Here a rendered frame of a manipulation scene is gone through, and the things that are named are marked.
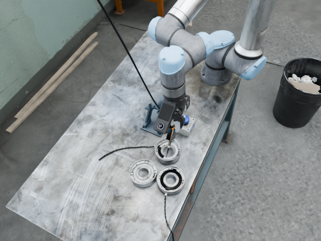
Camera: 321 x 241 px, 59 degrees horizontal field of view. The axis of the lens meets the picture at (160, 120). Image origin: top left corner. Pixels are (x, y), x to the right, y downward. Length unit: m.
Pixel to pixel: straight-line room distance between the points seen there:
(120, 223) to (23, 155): 1.45
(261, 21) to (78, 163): 0.88
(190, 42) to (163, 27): 0.12
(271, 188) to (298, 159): 0.31
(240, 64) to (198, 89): 0.25
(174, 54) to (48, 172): 0.72
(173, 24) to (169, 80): 0.20
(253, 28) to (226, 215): 1.19
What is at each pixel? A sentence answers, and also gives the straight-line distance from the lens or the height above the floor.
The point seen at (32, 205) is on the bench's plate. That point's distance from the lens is 1.20.
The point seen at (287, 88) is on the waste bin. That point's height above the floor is 0.38.
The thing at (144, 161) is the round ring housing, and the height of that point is 0.83.
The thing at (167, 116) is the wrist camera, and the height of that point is 1.08.
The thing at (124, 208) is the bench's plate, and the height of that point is 0.80.
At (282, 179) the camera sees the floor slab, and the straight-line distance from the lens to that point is 2.09.
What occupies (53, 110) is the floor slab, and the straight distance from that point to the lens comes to 2.54.
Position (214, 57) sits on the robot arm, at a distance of 1.28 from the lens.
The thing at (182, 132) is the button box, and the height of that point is 0.82.
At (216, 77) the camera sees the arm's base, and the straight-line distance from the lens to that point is 1.35.
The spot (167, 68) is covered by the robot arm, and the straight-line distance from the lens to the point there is 0.79.
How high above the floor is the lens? 1.81
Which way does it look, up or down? 54 degrees down
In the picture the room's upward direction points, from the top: 7 degrees counter-clockwise
